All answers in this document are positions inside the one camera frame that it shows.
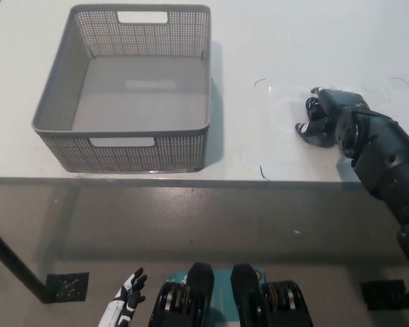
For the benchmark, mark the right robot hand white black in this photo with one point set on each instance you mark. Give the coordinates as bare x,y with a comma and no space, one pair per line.
337,105

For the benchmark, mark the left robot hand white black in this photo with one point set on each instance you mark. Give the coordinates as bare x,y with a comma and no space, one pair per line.
127,296

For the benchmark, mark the robot left black ribbed block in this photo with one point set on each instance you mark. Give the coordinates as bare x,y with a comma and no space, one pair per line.
187,299

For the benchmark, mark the robot black ribbed block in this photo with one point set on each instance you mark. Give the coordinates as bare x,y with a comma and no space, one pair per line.
187,299
259,299

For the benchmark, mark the clear plastic sheet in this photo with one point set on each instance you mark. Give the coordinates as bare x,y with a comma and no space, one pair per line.
283,143

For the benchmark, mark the teal robot body plate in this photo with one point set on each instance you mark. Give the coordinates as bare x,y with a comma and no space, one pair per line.
223,293

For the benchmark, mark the black table leg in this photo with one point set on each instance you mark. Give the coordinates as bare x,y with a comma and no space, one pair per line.
17,265

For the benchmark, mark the robot right black ribbed block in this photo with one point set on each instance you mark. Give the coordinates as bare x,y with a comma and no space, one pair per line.
259,299

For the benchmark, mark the grey perforated plastic basket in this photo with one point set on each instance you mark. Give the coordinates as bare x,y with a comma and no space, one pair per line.
71,102

